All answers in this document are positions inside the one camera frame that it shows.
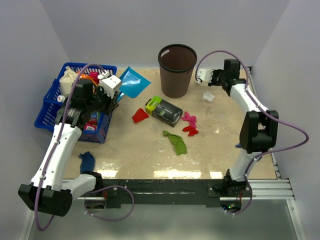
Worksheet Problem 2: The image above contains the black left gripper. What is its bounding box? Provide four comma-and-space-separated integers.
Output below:
86, 84, 119, 116

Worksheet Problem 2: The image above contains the white paper scrap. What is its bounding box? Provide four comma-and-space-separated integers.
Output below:
202, 92, 215, 103

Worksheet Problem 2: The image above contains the blue plastic dustpan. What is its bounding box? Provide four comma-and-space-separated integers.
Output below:
117, 67, 151, 102

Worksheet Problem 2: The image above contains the pink paper scrap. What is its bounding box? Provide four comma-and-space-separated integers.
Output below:
181, 111, 197, 128

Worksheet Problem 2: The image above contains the red paper scrap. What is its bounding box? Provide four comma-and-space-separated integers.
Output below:
132, 108, 149, 124
182, 125, 199, 137

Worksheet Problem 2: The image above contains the large green paper scrap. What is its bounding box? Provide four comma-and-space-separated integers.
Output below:
162, 130, 187, 156

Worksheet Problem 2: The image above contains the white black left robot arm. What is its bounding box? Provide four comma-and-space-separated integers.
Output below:
18, 75, 122, 217

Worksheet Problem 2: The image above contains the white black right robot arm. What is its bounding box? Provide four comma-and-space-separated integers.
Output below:
208, 58, 279, 197

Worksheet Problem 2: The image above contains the pink small box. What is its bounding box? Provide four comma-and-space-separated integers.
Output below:
89, 71, 99, 79

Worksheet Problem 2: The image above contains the red paper scrap by box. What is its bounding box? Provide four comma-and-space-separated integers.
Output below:
132, 108, 149, 124

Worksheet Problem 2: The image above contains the green drink bottle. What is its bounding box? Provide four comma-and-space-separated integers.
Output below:
56, 95, 66, 103

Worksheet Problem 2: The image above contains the beige paper bag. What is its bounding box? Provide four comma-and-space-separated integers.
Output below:
59, 66, 78, 96

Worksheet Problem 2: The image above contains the brown waste bin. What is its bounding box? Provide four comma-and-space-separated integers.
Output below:
157, 43, 198, 99

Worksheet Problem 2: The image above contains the black green product box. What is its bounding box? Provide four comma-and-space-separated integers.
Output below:
145, 96, 183, 127

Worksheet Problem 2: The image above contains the blue plastic basket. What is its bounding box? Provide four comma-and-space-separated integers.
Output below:
34, 62, 112, 144

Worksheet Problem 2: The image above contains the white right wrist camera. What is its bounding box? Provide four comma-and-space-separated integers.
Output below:
195, 68, 213, 85

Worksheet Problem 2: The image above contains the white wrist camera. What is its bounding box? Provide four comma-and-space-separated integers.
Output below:
97, 70, 122, 99
195, 68, 213, 85

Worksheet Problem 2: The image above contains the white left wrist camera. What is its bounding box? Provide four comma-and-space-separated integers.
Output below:
97, 70, 122, 99

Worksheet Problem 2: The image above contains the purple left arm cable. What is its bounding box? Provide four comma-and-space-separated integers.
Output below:
34, 63, 135, 231

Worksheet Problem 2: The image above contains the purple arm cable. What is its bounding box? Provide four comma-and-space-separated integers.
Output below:
34, 63, 135, 231
194, 50, 310, 216

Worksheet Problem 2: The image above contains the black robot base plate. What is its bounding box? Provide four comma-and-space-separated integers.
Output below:
102, 179, 252, 209

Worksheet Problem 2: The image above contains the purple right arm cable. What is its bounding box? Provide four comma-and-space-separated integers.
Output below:
194, 50, 310, 216

